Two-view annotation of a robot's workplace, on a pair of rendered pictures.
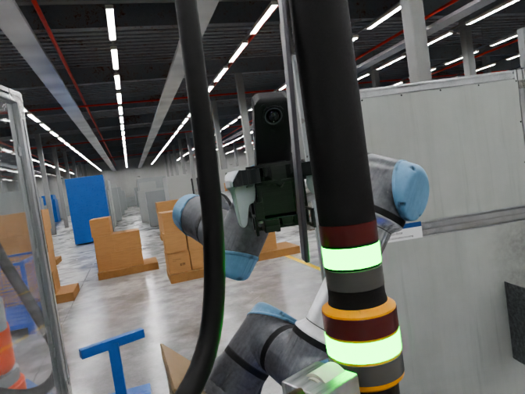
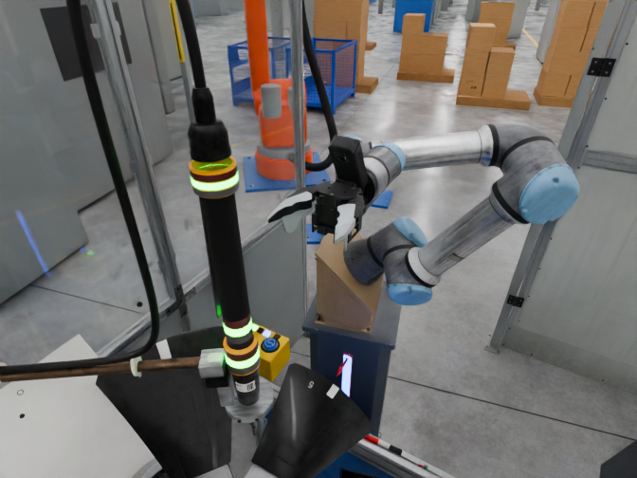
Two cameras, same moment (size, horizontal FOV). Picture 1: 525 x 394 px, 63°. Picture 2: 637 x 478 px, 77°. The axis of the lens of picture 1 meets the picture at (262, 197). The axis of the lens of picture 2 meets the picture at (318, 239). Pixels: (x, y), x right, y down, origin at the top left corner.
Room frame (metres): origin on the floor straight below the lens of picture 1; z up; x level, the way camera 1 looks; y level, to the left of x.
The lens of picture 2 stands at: (0.02, -0.33, 1.97)
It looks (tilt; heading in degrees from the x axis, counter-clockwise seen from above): 34 degrees down; 35
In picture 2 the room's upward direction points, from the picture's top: straight up
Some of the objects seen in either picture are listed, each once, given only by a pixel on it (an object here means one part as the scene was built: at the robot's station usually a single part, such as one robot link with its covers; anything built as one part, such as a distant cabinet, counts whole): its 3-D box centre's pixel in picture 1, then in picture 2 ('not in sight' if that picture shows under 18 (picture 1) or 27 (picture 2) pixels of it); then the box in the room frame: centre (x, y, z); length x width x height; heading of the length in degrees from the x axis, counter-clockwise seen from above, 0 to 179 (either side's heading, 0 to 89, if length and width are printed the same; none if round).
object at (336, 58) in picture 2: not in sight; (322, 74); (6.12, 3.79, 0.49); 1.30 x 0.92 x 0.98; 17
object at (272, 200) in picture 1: (276, 193); (344, 202); (0.55, -0.02, 1.63); 0.12 x 0.08 x 0.09; 5
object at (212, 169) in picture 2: not in sight; (214, 176); (0.25, -0.05, 1.80); 0.04 x 0.04 x 0.03
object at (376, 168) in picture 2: not in sight; (362, 180); (0.63, -0.01, 1.64); 0.08 x 0.05 x 0.08; 95
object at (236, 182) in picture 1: (241, 199); (290, 218); (0.45, 0.02, 1.64); 0.09 x 0.03 x 0.06; 159
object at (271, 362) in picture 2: not in sight; (259, 351); (0.58, 0.28, 1.02); 0.16 x 0.10 x 0.11; 95
